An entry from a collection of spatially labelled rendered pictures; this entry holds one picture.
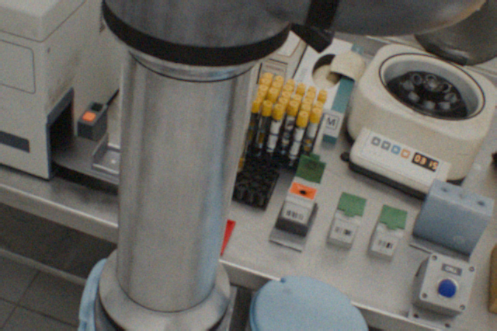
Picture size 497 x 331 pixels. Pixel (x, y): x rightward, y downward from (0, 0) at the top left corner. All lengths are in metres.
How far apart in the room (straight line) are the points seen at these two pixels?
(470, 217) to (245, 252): 0.34
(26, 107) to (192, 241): 0.56
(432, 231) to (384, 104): 0.23
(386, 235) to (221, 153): 0.61
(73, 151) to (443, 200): 0.57
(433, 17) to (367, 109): 0.82
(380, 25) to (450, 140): 0.82
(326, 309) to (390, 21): 0.35
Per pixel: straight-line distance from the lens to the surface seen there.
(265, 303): 0.63
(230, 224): 1.05
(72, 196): 1.08
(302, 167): 1.03
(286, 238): 1.04
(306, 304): 0.64
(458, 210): 1.07
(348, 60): 1.30
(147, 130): 0.44
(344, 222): 1.03
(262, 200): 1.08
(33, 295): 2.06
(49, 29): 0.96
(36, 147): 1.07
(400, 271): 1.07
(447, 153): 1.19
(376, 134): 1.20
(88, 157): 1.09
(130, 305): 0.59
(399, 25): 0.37
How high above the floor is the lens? 1.64
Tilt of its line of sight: 41 degrees down
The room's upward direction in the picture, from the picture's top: 12 degrees clockwise
